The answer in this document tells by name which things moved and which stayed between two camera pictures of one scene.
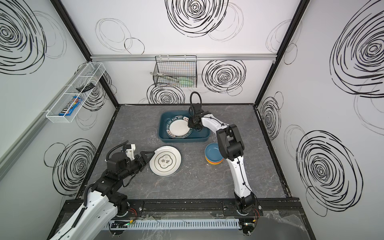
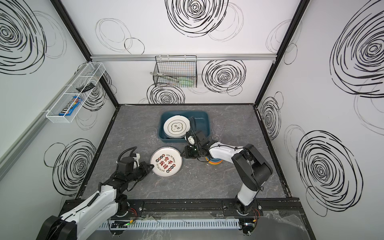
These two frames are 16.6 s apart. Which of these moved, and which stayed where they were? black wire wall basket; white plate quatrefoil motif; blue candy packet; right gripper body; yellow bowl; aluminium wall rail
Moved: white plate quatrefoil motif; right gripper body
Stayed: yellow bowl; black wire wall basket; blue candy packet; aluminium wall rail
